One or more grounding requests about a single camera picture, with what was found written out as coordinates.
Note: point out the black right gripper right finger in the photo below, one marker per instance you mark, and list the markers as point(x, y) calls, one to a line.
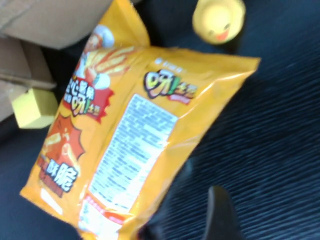
point(222, 217)

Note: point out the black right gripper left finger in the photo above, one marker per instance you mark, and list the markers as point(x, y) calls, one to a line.
point(180, 212)

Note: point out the large yellow chips bag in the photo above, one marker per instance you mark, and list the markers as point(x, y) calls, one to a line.
point(140, 125)

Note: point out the yellow foam cube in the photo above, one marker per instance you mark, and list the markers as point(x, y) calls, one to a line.
point(32, 110)

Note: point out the yellow rubber duck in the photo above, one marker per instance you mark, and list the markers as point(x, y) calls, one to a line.
point(217, 22)

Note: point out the plain brown cardboard box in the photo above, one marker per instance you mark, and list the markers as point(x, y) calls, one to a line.
point(25, 70)

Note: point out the labelled brown cardboard box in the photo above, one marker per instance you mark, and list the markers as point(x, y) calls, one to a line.
point(50, 22)

